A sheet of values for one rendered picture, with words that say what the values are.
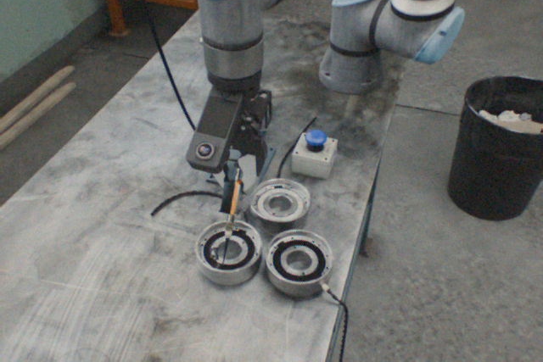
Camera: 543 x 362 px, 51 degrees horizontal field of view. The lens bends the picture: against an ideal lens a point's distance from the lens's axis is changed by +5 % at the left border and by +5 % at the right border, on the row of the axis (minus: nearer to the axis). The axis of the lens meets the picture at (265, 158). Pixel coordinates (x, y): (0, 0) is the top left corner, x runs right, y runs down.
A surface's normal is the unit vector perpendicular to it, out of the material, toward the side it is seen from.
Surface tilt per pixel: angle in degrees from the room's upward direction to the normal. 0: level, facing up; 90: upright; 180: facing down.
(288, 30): 0
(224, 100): 29
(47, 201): 0
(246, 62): 90
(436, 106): 0
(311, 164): 90
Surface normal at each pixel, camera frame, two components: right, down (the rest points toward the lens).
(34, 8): 0.95, 0.21
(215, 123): -0.11, -0.36
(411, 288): 0.00, -0.76
